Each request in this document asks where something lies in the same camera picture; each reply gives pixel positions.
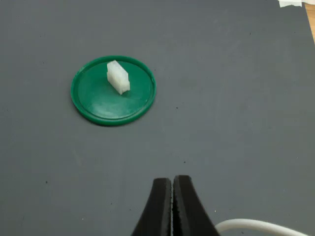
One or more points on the white plastic terminal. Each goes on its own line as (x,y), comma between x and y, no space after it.
(118,77)

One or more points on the round green lid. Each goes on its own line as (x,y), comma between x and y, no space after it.
(108,105)

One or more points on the dark grey mat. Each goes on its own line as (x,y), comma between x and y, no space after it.
(221,98)

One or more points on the white tape strip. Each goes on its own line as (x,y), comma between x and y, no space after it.
(290,3)

